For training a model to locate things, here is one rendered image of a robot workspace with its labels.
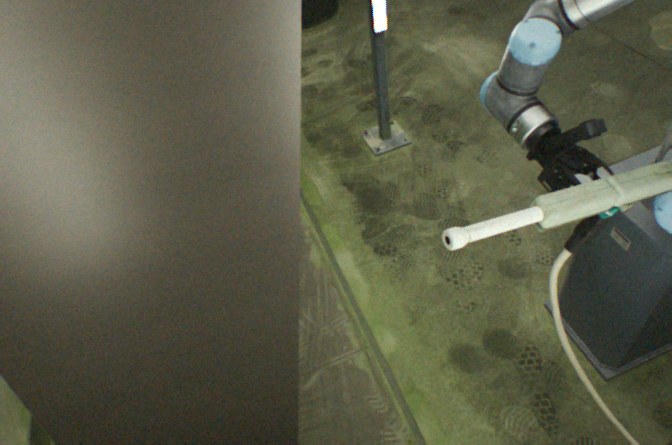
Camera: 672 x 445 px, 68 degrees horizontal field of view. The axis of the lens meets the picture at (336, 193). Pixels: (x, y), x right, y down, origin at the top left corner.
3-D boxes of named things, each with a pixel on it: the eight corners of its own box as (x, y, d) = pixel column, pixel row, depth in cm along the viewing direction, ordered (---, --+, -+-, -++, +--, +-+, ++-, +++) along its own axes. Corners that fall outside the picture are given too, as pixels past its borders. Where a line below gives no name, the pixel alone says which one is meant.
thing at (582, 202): (606, 224, 107) (674, 151, 90) (621, 242, 105) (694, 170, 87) (410, 288, 91) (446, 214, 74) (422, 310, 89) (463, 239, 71)
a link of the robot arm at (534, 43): (525, 6, 99) (505, 57, 109) (508, 34, 92) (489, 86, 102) (572, 21, 96) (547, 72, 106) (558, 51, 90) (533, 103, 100)
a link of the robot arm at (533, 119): (554, 101, 102) (517, 110, 99) (569, 117, 100) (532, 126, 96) (535, 133, 109) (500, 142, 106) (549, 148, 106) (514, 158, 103)
